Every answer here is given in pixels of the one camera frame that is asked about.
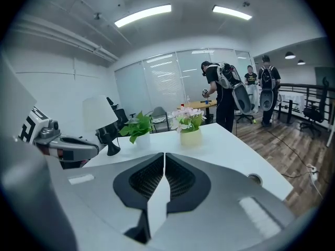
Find grey backpack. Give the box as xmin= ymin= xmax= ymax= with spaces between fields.
xmin=216 ymin=62 xmax=251 ymax=115
xmin=259 ymin=65 xmax=276 ymax=112

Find white shade table lamp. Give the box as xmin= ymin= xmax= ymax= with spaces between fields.
xmin=82 ymin=95 xmax=122 ymax=157

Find dark wall board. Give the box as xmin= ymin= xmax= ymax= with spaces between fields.
xmin=314 ymin=66 xmax=335 ymax=89

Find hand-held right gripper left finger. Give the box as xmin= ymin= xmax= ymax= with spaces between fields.
xmin=44 ymin=152 xmax=166 ymax=251

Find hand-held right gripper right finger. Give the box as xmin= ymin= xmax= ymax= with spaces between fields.
xmin=146 ymin=152 xmax=296 ymax=251

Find black floor cable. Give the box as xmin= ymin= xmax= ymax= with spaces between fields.
xmin=266 ymin=129 xmax=325 ymax=179

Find white ceiling pipes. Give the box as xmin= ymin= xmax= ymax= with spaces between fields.
xmin=10 ymin=14 xmax=120 ymax=62

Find black office chair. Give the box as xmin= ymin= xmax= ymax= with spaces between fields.
xmin=299 ymin=76 xmax=329 ymax=139
xmin=106 ymin=96 xmax=129 ymax=132
xmin=234 ymin=102 xmax=256 ymax=124

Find round table cable grommet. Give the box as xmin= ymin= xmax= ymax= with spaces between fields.
xmin=246 ymin=173 xmax=263 ymax=186

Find frosted glass partition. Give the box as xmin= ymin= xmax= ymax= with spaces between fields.
xmin=114 ymin=48 xmax=254 ymax=120

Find round wooden table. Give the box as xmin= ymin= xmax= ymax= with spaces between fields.
xmin=176 ymin=100 xmax=218 ymax=126

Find green leafy potted plant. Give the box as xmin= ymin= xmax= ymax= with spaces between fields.
xmin=119 ymin=110 xmax=155 ymax=152

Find pink flower potted plant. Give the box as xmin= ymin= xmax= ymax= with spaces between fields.
xmin=170 ymin=106 xmax=207 ymax=147

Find black metal railing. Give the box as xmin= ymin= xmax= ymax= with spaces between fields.
xmin=276 ymin=83 xmax=335 ymax=110

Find white power strip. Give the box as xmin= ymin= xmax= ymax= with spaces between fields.
xmin=306 ymin=163 xmax=320 ymax=182

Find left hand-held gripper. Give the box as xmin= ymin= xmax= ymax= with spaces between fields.
xmin=19 ymin=106 xmax=101 ymax=163

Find grey chair patterned cushion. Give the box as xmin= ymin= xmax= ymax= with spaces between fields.
xmin=151 ymin=106 xmax=170 ymax=133

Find white cloth covered table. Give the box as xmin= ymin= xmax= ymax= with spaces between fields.
xmin=276 ymin=93 xmax=306 ymax=124

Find long ceiling light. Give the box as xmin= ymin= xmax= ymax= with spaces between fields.
xmin=211 ymin=4 xmax=253 ymax=21
xmin=114 ymin=4 xmax=172 ymax=28

